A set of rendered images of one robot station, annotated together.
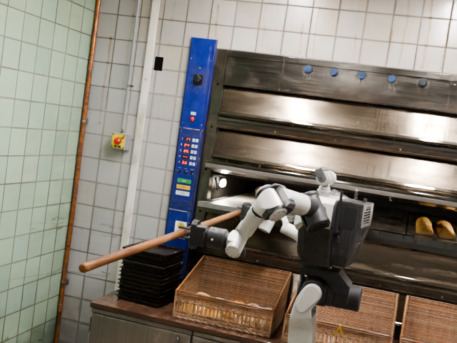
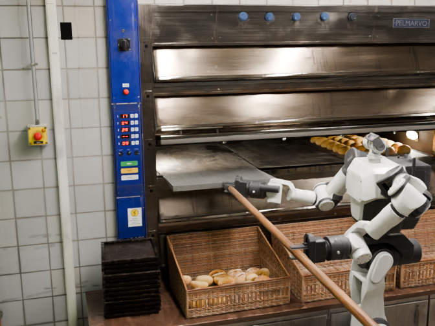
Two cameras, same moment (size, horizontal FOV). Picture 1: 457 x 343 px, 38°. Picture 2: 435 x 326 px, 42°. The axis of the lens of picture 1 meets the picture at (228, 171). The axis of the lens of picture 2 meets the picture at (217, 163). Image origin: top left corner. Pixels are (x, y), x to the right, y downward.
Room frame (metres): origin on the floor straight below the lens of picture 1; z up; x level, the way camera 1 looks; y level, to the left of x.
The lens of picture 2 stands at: (1.31, 1.36, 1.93)
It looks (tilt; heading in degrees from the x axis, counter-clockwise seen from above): 13 degrees down; 329
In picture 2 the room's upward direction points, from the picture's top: 1 degrees counter-clockwise
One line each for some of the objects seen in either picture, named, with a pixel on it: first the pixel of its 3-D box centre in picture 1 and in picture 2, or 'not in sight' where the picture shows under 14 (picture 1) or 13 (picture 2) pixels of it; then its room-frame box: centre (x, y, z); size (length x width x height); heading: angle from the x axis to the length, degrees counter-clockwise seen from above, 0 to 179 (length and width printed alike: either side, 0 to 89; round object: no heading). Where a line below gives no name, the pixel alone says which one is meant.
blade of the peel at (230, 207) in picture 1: (251, 208); (217, 176); (3.87, -0.17, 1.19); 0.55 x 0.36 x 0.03; 74
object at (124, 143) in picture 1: (120, 141); (38, 134); (4.18, 0.70, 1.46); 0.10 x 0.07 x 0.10; 75
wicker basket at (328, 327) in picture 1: (342, 316); (330, 256); (3.56, -0.72, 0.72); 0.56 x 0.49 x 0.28; 75
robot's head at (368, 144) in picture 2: (326, 180); (374, 146); (3.01, -0.44, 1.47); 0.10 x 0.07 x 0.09; 156
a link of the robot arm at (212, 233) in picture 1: (205, 236); (322, 249); (2.76, 0.06, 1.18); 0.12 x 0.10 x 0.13; 74
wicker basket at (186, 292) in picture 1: (234, 293); (225, 268); (3.73, -0.13, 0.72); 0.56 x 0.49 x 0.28; 76
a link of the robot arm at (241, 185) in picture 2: (251, 215); (247, 189); (3.56, -0.16, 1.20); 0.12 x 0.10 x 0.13; 39
